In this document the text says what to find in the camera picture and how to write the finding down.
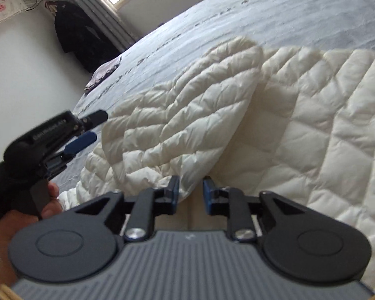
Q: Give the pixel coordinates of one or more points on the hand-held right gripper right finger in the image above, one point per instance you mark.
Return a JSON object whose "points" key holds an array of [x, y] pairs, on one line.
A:
{"points": [[207, 193]]}

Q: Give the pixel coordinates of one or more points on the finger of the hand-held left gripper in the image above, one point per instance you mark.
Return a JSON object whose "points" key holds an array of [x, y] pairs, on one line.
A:
{"points": [[95, 117], [81, 142]]}

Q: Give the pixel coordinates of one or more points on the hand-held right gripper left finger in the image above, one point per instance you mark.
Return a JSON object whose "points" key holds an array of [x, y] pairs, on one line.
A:
{"points": [[175, 191]]}

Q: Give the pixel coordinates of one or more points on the white quilted jacket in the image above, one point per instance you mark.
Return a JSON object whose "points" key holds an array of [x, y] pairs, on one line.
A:
{"points": [[206, 115]]}

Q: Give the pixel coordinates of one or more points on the wooden clothes hanger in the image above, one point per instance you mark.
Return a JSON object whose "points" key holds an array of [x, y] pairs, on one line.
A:
{"points": [[51, 7]]}

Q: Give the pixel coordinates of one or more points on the person's left hand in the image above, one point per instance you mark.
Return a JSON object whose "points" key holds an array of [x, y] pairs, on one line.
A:
{"points": [[6, 234]]}

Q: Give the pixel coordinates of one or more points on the small purple cloth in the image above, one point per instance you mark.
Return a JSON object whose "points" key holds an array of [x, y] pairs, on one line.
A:
{"points": [[103, 73]]}

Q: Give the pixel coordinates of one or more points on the dark hanging coat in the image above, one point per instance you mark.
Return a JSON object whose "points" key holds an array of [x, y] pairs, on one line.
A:
{"points": [[78, 34]]}

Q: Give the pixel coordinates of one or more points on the grey dotted curtain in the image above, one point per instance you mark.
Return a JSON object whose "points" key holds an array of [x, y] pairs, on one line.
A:
{"points": [[90, 3]]}

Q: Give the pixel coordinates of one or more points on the grey bedspread bed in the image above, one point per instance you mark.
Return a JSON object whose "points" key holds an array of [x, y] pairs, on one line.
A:
{"points": [[268, 15]]}

